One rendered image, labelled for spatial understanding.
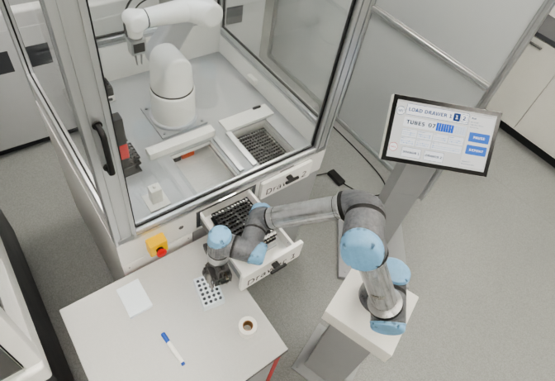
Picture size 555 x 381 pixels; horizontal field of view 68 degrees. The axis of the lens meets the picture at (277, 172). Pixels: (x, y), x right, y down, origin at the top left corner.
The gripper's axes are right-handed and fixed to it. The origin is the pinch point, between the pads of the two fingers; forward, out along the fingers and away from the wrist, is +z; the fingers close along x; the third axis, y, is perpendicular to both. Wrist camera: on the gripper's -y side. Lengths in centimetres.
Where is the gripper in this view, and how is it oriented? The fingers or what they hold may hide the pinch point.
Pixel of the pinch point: (214, 278)
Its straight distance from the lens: 165.5
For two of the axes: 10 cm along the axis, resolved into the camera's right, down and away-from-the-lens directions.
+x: 8.9, -2.5, 3.8
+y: 4.4, 7.2, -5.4
